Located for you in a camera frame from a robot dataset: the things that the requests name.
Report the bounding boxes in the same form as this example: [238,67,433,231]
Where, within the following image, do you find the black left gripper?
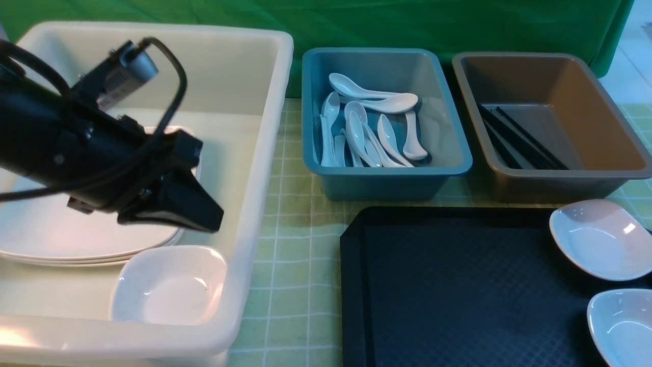
[67,116,224,233]

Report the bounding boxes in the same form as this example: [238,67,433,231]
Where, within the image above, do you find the white rectangular rice plate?
[0,125,202,261]

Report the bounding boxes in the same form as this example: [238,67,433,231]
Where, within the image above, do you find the white oval dish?
[586,289,651,366]
[548,199,651,281]

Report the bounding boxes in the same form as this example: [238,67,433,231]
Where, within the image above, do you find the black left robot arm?
[2,51,224,233]

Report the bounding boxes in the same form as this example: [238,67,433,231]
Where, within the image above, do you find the white square plate bottom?
[2,252,139,267]

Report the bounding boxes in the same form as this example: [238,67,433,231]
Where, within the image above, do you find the white small bowl in tub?
[109,245,228,326]

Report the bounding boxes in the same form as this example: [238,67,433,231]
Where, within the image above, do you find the large white plastic tub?
[2,21,293,366]

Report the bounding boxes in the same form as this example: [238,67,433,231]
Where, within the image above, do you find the green checked tablecloth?
[228,98,652,367]

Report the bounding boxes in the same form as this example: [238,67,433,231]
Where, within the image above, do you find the white spoon top horizontal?
[329,73,400,99]

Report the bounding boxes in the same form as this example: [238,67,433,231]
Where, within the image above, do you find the white spoon horizontal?
[339,93,419,114]
[329,73,400,99]

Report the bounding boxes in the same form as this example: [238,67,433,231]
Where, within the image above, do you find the black serving tray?
[339,206,650,366]

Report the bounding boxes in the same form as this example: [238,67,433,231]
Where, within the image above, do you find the teal plastic bin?
[301,48,473,201]

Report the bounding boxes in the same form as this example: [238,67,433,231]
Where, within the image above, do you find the black chopsticks in bin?
[477,104,569,170]

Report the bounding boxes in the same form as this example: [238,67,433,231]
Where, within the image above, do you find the brown plastic bin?
[452,51,650,204]

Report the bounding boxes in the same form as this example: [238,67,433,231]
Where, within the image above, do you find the green backdrop cloth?
[1,1,633,98]

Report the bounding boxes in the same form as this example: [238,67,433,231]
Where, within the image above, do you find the black cable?
[0,37,188,203]

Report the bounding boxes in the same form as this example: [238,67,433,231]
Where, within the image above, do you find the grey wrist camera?
[71,40,158,112]

